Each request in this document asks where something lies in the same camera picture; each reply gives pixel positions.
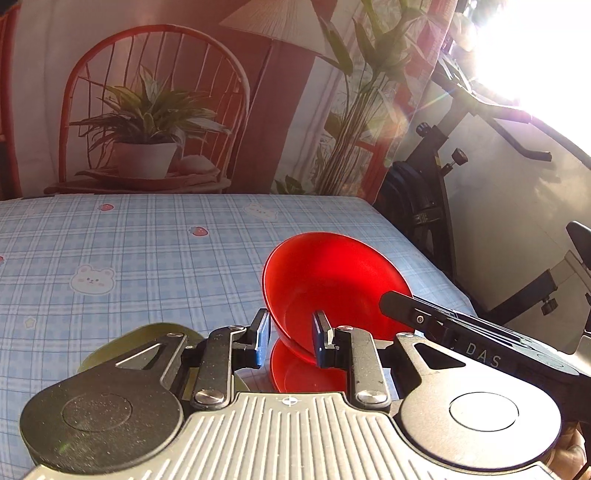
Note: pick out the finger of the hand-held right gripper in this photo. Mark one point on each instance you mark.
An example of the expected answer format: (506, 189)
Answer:
(406, 308)

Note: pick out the blue plaid tablecloth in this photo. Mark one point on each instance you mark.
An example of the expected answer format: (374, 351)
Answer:
(138, 258)

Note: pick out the printed room scene backdrop cloth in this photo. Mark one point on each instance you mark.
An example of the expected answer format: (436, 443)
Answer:
(277, 115)

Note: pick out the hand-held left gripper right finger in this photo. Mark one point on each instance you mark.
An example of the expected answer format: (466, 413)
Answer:
(319, 342)

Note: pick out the black exercise bike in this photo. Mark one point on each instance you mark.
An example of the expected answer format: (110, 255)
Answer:
(443, 194)

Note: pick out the green square plastic plate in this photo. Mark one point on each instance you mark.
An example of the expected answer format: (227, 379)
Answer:
(106, 346)

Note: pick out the person's right hand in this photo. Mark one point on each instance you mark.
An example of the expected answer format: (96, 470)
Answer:
(575, 454)

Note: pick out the red plastic bowl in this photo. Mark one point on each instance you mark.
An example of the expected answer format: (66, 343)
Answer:
(300, 374)
(332, 277)

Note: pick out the bright sunlit window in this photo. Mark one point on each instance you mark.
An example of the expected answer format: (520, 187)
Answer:
(545, 46)

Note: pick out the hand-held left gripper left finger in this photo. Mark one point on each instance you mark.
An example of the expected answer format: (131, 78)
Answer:
(263, 337)

